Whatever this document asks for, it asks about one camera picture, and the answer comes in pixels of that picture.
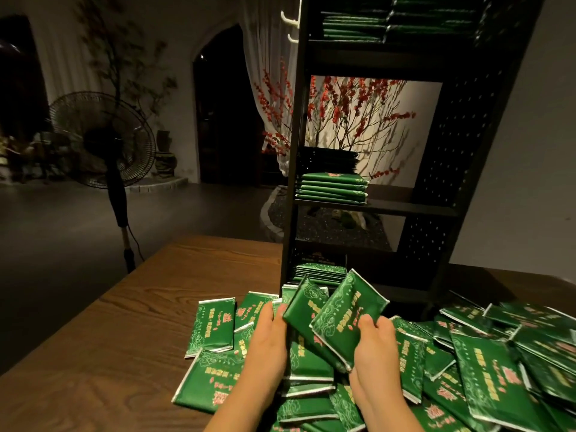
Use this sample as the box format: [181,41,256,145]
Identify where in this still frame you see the person's right hand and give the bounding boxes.
[347,313,408,416]

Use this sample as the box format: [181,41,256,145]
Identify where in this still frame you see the person's left hand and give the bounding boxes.
[239,301,290,394]

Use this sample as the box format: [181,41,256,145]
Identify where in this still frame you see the bundle of green packets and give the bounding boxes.
[281,269,391,371]

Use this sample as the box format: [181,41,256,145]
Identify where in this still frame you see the pile of green packets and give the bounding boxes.
[171,260,576,432]

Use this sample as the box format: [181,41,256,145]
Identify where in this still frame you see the black metal shelf rack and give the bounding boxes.
[281,0,547,317]

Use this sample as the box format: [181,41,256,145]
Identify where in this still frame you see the person's left forearm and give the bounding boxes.
[205,373,282,432]

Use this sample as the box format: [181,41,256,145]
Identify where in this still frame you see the dark vase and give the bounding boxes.
[153,130,179,180]

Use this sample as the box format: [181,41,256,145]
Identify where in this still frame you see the red berry branches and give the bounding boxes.
[254,71,418,182]

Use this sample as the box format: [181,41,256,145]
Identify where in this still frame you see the black standing fan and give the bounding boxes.
[49,91,158,274]

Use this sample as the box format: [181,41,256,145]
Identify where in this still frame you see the white curtain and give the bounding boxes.
[238,0,301,173]
[16,0,102,110]

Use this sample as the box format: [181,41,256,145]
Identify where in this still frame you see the bare branched tree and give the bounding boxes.
[76,0,179,133]

